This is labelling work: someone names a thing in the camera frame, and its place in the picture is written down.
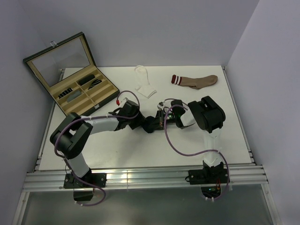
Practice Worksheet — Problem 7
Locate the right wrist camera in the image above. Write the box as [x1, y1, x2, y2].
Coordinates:
[157, 98, 180, 113]

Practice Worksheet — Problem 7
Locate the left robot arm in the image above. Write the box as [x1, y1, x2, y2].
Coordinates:
[50, 107, 145, 187]

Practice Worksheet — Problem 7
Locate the black compartment storage box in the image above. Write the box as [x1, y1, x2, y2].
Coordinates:
[23, 32, 120, 116]

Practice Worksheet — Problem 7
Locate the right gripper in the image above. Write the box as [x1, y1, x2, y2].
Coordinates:
[148, 109, 178, 130]

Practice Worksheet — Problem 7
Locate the striped rolled sock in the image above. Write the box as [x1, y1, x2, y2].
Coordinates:
[58, 88, 73, 99]
[88, 79, 102, 90]

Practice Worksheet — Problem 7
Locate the tan sock with red cuff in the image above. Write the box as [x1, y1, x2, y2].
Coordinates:
[171, 75, 218, 90]

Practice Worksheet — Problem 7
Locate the black rolled sock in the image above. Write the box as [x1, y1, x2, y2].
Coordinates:
[78, 74, 95, 86]

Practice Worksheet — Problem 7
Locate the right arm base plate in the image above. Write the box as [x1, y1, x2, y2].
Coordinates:
[185, 168, 228, 185]

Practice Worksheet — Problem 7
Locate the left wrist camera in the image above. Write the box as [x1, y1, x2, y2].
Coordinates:
[116, 98, 139, 117]

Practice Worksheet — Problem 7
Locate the striped rolled sock left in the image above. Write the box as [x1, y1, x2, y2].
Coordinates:
[58, 88, 73, 99]

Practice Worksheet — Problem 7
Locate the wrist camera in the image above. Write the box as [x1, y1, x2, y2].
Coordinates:
[116, 98, 139, 117]
[157, 98, 180, 113]

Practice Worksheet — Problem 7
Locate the navy blue sock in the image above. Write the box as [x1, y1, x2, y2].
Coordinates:
[142, 116, 161, 134]

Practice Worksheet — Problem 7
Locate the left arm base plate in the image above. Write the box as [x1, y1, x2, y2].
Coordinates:
[63, 173, 106, 189]

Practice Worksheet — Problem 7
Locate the striped rolled sock right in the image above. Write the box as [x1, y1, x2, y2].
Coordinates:
[88, 79, 102, 90]

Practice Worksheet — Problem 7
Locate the aluminium frame rail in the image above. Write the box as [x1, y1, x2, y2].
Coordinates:
[22, 165, 269, 192]

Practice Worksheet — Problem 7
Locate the grey sock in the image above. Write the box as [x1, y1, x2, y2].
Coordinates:
[66, 90, 81, 103]

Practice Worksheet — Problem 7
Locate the white sock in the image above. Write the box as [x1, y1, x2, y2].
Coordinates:
[134, 65, 157, 98]

